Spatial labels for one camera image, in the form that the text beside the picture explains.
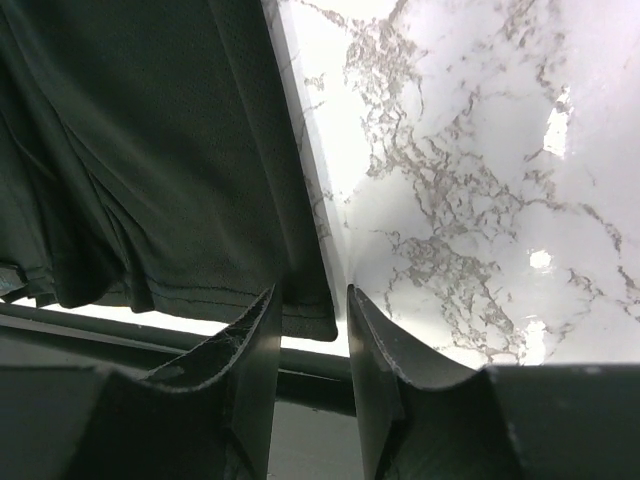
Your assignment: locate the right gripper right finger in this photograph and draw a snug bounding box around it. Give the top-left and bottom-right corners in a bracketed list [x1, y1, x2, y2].
[347, 285, 477, 479]

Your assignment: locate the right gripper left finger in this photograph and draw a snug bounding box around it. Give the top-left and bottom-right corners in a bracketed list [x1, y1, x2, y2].
[144, 285, 282, 479]

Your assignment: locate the black t shirt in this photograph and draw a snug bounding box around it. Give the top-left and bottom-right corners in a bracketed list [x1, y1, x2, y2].
[1, 1, 337, 341]

